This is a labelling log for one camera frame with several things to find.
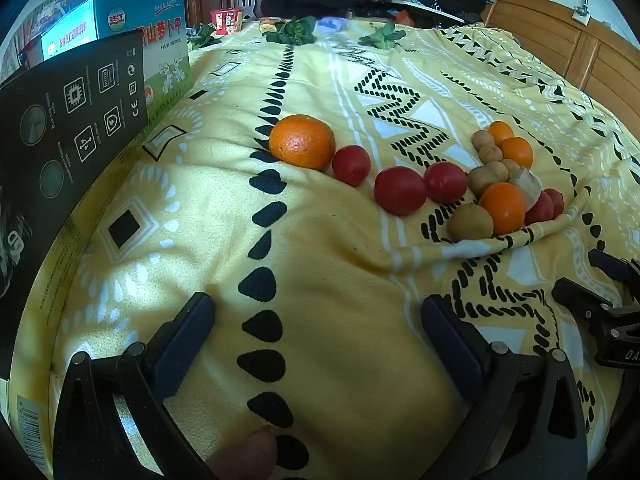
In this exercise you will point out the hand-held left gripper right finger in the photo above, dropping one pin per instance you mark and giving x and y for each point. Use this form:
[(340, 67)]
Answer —
[(450, 350)]

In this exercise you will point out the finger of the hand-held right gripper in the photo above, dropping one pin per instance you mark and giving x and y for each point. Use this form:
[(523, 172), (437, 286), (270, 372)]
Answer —
[(582, 302), (612, 265)]

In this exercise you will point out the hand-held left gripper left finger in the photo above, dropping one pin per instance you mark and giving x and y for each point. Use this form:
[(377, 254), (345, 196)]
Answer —
[(185, 345)]

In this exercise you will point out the large red tomato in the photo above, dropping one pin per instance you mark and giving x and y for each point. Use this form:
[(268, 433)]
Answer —
[(400, 191)]

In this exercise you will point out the large orange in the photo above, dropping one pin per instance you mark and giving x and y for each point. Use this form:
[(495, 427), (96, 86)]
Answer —
[(302, 141)]

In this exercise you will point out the person's left hand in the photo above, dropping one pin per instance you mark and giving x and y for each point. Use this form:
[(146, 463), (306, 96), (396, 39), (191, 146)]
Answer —
[(245, 455)]

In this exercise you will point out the small orange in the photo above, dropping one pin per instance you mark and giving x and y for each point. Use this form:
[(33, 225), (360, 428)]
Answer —
[(501, 131), (518, 152), (504, 207)]

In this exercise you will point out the large brown round fruit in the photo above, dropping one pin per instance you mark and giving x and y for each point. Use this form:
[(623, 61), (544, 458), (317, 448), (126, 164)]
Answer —
[(469, 222)]

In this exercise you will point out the yellow printed blanket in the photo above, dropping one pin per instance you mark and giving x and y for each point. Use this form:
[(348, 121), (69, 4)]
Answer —
[(325, 310)]

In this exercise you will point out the small brown longan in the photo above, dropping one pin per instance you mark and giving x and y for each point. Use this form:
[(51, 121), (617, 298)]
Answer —
[(480, 181), (482, 138), (511, 166), (496, 170), (490, 154)]

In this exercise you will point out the small red tomato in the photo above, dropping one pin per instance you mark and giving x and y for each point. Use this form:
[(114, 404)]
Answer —
[(351, 165)]

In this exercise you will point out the black flat box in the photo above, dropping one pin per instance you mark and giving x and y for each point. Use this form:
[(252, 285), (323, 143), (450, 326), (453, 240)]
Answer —
[(60, 170)]

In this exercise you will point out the wooden headboard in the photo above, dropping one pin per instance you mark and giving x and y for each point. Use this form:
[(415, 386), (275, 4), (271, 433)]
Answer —
[(575, 50)]

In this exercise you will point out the green leafy vegetable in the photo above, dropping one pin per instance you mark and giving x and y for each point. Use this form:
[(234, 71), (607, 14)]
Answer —
[(292, 31), (205, 36), (382, 37)]

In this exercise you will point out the blue and white carton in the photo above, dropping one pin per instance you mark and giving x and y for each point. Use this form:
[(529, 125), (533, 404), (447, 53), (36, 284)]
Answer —
[(160, 35)]

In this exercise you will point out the red instant noodle cup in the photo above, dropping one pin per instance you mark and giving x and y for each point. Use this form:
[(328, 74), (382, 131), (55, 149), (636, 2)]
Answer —
[(226, 20)]

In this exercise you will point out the orange snack packet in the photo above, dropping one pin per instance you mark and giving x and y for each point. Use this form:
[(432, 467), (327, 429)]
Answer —
[(268, 23)]

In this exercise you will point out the blue packet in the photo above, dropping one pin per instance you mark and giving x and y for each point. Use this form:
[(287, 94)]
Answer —
[(332, 24)]

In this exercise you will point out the white wall socket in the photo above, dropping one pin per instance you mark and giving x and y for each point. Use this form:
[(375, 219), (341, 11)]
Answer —
[(581, 12)]

